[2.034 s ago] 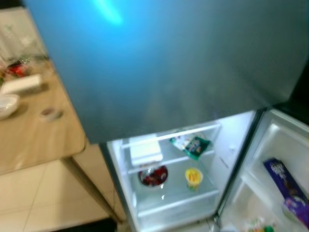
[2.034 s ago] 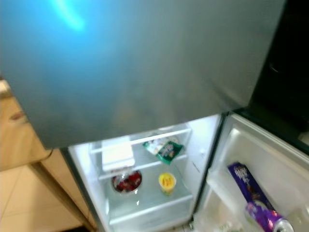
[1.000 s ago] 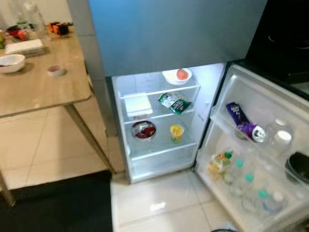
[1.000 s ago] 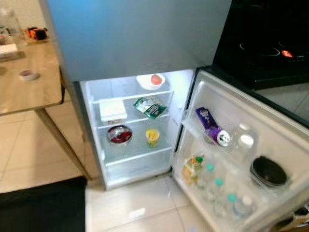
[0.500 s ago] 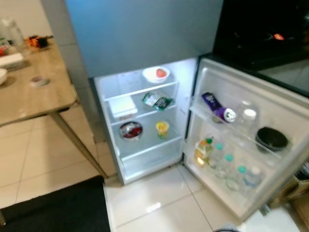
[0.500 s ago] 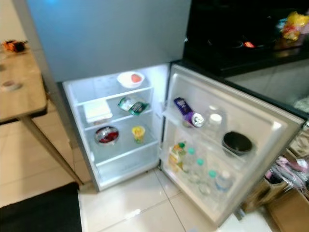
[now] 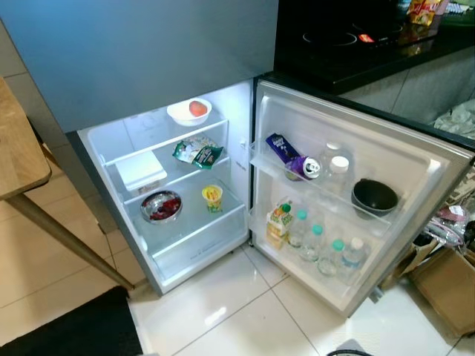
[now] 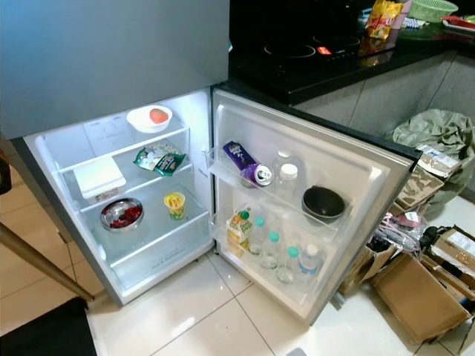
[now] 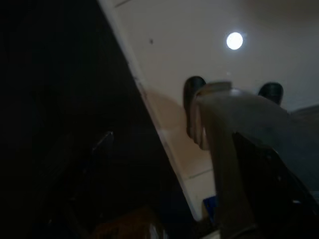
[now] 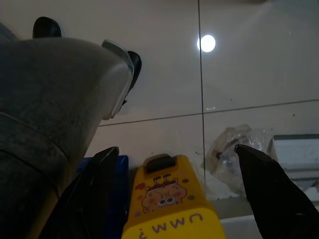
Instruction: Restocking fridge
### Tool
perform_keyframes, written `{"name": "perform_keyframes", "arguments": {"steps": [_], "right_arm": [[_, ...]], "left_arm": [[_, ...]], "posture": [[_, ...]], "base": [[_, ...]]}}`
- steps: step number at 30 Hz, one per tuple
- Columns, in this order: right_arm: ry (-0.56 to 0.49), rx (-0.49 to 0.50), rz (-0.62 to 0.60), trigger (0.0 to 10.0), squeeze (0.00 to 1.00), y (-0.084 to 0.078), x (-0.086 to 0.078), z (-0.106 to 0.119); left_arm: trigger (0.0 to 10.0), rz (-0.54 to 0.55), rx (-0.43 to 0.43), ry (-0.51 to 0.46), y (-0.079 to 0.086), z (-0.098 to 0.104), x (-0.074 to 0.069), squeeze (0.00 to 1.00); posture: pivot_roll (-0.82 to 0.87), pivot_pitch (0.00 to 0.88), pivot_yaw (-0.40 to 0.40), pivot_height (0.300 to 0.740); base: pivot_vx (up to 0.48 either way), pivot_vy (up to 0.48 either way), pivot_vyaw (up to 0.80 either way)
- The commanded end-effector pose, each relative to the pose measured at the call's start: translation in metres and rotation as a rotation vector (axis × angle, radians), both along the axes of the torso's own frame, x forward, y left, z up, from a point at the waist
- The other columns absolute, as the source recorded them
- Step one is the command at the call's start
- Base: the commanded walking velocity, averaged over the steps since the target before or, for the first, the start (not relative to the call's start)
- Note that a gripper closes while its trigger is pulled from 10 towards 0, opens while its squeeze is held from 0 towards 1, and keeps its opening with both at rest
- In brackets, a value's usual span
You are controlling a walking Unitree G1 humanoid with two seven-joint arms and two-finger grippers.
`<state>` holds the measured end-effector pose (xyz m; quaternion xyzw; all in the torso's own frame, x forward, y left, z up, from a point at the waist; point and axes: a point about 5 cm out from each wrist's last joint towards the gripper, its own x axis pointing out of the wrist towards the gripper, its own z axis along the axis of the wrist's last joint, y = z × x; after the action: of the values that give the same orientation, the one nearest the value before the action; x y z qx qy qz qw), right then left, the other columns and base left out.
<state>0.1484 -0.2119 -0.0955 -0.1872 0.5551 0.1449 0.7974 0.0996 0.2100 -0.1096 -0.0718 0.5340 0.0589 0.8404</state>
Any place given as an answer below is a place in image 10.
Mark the yellow cartoon print box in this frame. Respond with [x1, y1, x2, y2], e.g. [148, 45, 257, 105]
[121, 153, 226, 239]

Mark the blue plastic box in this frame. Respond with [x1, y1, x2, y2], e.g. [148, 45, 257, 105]
[77, 154, 130, 239]

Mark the white ridged plastic tray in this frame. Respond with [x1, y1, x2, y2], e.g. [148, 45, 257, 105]
[268, 133, 319, 197]

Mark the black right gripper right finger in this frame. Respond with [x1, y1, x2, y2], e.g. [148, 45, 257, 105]
[233, 144, 319, 239]

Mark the clear plastic bag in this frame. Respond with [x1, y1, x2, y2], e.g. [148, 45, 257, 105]
[203, 123, 275, 197]

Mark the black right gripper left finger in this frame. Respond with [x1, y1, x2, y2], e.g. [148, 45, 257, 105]
[39, 146, 120, 239]

